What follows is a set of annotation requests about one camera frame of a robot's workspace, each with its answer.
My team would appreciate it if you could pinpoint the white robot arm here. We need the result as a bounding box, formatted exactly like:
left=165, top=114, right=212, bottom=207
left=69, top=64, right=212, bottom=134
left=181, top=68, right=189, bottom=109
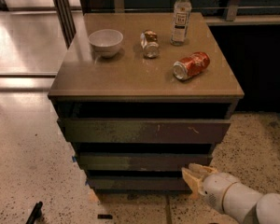
left=182, top=163, right=280, bottom=224

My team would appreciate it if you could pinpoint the drawer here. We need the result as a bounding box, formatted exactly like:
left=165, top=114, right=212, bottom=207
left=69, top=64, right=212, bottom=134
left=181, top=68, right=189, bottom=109
left=76, top=152, right=212, bottom=172
left=58, top=119, right=231, bottom=144
left=88, top=177, right=190, bottom=192

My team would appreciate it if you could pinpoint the bottom drawer front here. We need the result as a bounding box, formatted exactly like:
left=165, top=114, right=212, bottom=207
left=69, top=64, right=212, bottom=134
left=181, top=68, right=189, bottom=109
left=88, top=177, right=190, bottom=192

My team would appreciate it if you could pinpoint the black object on floor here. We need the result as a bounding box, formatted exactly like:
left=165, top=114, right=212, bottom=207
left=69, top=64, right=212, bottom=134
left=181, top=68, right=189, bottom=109
left=25, top=202, right=43, bottom=224

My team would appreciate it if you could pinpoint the clear plastic water bottle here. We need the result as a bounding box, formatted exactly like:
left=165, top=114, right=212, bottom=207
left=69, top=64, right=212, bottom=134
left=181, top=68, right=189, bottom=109
left=170, top=0, right=192, bottom=46

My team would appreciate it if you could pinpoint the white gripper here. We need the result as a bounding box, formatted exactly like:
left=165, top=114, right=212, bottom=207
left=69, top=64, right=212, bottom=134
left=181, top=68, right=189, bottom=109
left=182, top=163, right=240, bottom=214

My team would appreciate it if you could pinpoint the black tape floor mark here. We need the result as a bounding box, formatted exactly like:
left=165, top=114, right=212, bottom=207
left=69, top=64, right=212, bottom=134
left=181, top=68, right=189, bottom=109
left=97, top=214, right=113, bottom=219

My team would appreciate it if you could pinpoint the white ceramic bowl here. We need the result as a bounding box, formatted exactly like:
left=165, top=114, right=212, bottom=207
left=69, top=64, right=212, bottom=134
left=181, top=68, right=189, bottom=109
left=88, top=29, right=123, bottom=58

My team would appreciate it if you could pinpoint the brown drawer cabinet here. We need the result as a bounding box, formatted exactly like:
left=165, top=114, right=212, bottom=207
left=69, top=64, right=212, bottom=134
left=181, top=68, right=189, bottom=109
left=49, top=13, right=244, bottom=179

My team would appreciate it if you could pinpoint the red soda can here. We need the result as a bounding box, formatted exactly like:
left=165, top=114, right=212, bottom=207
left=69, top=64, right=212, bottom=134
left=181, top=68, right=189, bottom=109
left=173, top=51, right=210, bottom=80

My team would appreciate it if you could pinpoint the top drawer front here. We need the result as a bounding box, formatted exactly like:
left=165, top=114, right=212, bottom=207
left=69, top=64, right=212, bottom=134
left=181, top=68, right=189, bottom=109
left=58, top=119, right=231, bottom=144

